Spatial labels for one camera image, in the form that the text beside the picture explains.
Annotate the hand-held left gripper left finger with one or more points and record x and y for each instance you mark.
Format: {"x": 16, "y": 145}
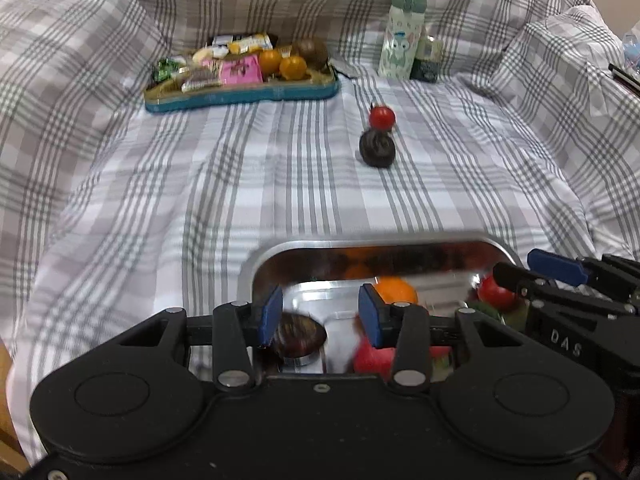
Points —
{"x": 270, "y": 316}

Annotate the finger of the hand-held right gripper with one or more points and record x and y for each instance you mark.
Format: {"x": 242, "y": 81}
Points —
{"x": 555, "y": 267}
{"x": 512, "y": 276}

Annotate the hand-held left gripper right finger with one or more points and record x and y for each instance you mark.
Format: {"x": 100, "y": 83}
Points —
{"x": 370, "y": 322}

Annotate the dark passion fruit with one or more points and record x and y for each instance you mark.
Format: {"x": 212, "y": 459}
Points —
{"x": 300, "y": 335}
{"x": 377, "y": 148}

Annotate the round red fruit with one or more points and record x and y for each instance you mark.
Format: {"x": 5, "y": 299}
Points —
{"x": 372, "y": 360}

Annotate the orange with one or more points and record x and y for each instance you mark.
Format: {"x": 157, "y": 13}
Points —
{"x": 270, "y": 60}
{"x": 395, "y": 292}
{"x": 293, "y": 67}

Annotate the green cucumber piece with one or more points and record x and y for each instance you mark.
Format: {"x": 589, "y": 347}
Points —
{"x": 517, "y": 317}

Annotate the metal tray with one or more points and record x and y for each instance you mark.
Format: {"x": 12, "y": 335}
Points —
{"x": 320, "y": 290}

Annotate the plaid bed sheet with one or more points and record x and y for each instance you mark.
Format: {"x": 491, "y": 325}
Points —
{"x": 200, "y": 185}

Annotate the black flat object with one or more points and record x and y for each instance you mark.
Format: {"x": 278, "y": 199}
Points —
{"x": 625, "y": 76}

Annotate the red tomato with stem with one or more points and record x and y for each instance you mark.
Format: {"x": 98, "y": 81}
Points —
{"x": 382, "y": 117}

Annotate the plaid covered cushion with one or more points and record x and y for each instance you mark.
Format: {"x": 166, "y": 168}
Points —
{"x": 65, "y": 45}
{"x": 565, "y": 60}

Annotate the blue snack tray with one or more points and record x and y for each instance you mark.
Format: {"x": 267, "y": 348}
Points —
{"x": 250, "y": 96}

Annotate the small dark glass jar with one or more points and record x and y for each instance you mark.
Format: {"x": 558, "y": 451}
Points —
{"x": 426, "y": 62}

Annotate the pale blue plastic object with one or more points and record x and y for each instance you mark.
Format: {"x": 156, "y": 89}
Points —
{"x": 631, "y": 47}

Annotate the brown snack packet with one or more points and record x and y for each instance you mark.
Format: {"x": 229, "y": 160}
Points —
{"x": 200, "y": 81}

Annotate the pink snack packet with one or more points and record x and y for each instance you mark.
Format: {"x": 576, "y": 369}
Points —
{"x": 241, "y": 70}

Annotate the grey wrapper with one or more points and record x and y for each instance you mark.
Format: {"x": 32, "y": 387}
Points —
{"x": 342, "y": 67}

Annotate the pale green water bottle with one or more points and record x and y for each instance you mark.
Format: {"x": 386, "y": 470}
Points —
{"x": 400, "y": 40}

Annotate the brown kiwi on teal tray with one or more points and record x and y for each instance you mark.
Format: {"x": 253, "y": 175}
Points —
{"x": 311, "y": 52}

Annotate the pale yellow snack packet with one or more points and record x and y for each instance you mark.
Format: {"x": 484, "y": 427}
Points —
{"x": 207, "y": 55}

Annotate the green snack packet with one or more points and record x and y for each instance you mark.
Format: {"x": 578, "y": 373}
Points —
{"x": 167, "y": 67}

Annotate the wooden furniture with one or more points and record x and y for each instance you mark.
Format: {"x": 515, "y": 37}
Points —
{"x": 7, "y": 410}

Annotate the white snack packet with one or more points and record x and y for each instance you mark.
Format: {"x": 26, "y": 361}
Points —
{"x": 222, "y": 40}

